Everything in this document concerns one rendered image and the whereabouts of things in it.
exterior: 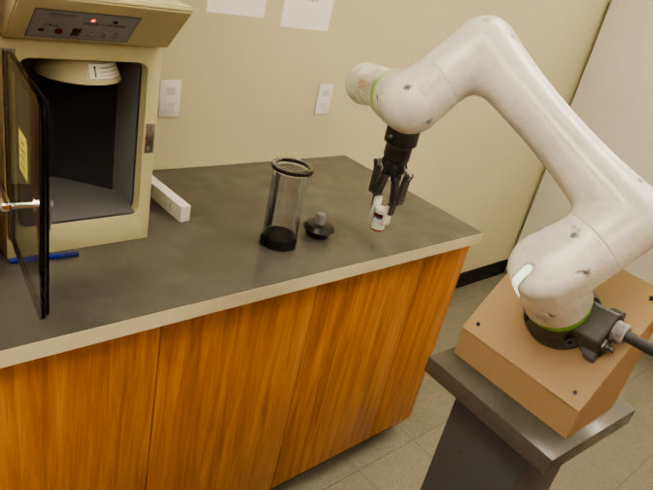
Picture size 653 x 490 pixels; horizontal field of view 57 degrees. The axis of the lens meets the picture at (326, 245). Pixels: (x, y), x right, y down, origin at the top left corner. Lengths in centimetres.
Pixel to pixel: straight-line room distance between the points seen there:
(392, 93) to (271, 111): 107
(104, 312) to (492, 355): 79
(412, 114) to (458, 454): 76
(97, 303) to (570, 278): 90
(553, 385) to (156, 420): 90
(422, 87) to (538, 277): 40
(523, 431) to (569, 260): 36
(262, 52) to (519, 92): 112
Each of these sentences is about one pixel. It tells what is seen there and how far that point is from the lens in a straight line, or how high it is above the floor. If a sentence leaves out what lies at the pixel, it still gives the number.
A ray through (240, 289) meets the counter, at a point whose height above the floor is 94.
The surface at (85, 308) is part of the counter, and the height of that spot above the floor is 94.
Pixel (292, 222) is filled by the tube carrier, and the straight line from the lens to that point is 155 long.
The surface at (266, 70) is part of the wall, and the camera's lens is 211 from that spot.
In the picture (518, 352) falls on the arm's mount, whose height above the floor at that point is 103.
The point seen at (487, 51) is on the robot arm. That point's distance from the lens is 117.
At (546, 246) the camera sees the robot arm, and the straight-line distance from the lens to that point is 109.
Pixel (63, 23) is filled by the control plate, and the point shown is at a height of 145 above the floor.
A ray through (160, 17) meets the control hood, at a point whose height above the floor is 148.
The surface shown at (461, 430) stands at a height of 79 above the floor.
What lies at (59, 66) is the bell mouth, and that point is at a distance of 139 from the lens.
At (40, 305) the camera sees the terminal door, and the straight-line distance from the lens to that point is 115.
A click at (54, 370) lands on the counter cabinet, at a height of 84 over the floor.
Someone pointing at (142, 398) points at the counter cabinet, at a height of 69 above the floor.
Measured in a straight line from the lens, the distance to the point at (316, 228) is 167.
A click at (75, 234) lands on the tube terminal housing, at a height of 98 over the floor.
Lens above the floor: 167
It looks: 26 degrees down
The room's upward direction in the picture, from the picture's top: 13 degrees clockwise
